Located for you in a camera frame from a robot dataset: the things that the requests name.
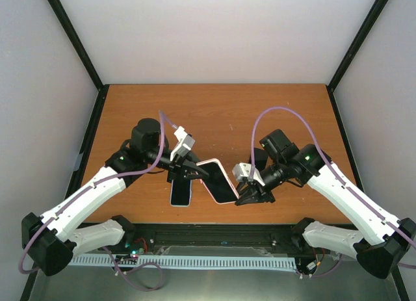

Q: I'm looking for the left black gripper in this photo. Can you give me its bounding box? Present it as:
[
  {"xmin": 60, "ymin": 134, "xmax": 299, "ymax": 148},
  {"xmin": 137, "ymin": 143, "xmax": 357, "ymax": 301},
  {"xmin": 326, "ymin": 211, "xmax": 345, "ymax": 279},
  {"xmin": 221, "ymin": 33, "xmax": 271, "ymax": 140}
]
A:
[{"xmin": 145, "ymin": 145, "xmax": 211, "ymax": 183}]

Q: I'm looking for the black phone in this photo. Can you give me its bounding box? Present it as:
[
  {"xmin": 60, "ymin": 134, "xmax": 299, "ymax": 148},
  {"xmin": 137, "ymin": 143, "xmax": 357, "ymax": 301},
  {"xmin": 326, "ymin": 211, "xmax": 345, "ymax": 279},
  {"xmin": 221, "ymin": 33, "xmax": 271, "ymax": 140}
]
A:
[{"xmin": 254, "ymin": 148, "xmax": 268, "ymax": 171}]

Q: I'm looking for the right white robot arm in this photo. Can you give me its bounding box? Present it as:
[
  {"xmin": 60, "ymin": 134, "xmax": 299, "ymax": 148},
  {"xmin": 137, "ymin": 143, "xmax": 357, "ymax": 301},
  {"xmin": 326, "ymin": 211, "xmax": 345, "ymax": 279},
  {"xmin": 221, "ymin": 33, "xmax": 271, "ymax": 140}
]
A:
[{"xmin": 233, "ymin": 129, "xmax": 415, "ymax": 279}]

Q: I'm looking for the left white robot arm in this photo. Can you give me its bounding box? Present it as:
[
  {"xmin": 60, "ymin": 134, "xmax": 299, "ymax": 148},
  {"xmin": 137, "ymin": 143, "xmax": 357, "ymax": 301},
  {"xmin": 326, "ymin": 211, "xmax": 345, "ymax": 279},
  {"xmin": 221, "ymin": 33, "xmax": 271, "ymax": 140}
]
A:
[{"xmin": 21, "ymin": 114, "xmax": 209, "ymax": 276}]

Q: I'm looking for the phone in blue case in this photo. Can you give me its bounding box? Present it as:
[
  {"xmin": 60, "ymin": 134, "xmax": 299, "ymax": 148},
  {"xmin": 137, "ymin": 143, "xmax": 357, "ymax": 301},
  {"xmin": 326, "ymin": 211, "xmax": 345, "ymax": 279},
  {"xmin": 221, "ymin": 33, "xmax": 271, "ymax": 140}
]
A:
[{"xmin": 170, "ymin": 179, "xmax": 192, "ymax": 207}]

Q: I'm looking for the grey metal front plate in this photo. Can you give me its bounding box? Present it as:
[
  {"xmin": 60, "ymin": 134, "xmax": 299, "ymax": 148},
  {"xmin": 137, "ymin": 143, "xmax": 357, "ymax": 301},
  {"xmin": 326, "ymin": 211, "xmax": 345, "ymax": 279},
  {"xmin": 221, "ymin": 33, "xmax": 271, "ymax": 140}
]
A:
[{"xmin": 22, "ymin": 258, "xmax": 410, "ymax": 300}]

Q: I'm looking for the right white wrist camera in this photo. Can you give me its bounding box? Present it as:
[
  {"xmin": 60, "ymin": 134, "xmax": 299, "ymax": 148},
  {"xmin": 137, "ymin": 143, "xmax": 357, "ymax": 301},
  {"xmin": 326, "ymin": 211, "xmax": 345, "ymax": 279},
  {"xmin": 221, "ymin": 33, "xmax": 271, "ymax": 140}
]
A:
[{"xmin": 232, "ymin": 163, "xmax": 265, "ymax": 187}]

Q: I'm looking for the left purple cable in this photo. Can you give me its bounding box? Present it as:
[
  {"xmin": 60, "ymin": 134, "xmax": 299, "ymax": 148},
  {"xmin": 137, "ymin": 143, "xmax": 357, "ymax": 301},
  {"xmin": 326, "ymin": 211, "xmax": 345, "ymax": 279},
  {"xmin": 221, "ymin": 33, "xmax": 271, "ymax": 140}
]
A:
[{"xmin": 18, "ymin": 109, "xmax": 179, "ymax": 291}]

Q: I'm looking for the purple cable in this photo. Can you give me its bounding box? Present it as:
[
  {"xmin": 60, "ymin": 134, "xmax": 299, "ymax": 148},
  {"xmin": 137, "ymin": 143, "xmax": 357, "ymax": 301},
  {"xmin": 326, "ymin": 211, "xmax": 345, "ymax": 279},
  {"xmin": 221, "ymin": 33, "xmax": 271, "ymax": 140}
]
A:
[
  {"xmin": 18, "ymin": 109, "xmax": 179, "ymax": 291},
  {"xmin": 248, "ymin": 106, "xmax": 416, "ymax": 279}
]

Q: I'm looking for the light blue slotted cable duct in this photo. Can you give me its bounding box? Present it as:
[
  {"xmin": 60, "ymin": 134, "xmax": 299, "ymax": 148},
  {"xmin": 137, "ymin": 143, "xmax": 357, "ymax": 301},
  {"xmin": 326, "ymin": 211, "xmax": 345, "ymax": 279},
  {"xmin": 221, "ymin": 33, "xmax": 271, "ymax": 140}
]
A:
[{"xmin": 70, "ymin": 254, "xmax": 296, "ymax": 272}]

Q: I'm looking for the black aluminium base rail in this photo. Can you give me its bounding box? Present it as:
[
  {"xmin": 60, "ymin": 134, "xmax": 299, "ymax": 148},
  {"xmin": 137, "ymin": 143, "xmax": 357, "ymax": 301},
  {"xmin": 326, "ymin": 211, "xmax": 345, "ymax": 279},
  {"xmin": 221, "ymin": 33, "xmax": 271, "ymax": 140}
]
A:
[{"xmin": 77, "ymin": 223, "xmax": 389, "ymax": 258}]

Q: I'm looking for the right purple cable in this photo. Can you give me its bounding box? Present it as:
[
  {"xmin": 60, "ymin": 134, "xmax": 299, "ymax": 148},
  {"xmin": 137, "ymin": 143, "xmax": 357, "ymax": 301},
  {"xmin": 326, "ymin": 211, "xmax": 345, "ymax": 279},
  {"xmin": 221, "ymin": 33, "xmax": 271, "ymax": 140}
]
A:
[{"xmin": 248, "ymin": 106, "xmax": 416, "ymax": 279}]

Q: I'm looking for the left black frame post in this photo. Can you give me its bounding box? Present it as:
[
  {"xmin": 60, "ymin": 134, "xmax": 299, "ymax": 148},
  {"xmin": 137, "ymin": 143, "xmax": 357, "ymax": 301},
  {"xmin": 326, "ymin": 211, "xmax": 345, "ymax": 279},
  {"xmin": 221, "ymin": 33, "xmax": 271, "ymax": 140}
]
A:
[{"xmin": 41, "ymin": 0, "xmax": 110, "ymax": 94}]

